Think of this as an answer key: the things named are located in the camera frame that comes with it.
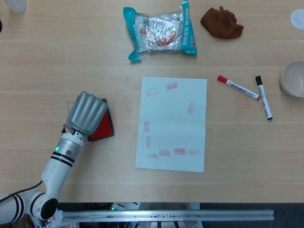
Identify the aluminium rail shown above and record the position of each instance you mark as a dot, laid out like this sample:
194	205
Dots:
166	215

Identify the clear plastic cup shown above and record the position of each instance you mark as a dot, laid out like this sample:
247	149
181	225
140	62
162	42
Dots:
15	6

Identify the white round lid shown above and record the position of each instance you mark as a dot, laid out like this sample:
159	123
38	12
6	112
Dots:
298	19

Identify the red ink pad clear lid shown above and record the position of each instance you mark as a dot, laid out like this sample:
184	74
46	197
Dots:
104	128

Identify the black object at table edge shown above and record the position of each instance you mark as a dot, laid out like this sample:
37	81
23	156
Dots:
0	26

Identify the teal foil snack bag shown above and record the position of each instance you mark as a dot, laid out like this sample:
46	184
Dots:
161	31

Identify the brown crumpled cloth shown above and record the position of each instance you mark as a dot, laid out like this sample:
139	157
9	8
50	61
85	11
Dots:
222	23

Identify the white device with green light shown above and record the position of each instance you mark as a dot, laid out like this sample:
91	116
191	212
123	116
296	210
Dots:
124	206

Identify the white printed plastic bag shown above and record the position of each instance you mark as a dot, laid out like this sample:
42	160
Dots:
56	219

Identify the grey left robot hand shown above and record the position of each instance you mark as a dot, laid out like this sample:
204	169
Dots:
85	114

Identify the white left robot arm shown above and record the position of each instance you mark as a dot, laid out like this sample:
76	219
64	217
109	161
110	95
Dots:
59	164

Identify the beige bowl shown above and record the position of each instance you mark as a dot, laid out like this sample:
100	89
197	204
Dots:
293	78

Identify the red whiteboard marker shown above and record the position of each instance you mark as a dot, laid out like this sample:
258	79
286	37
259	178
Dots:
237	87

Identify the white lined paper sheet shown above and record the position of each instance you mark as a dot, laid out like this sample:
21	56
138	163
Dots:
173	128

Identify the black whiteboard marker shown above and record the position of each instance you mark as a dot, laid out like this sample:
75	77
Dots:
263	97

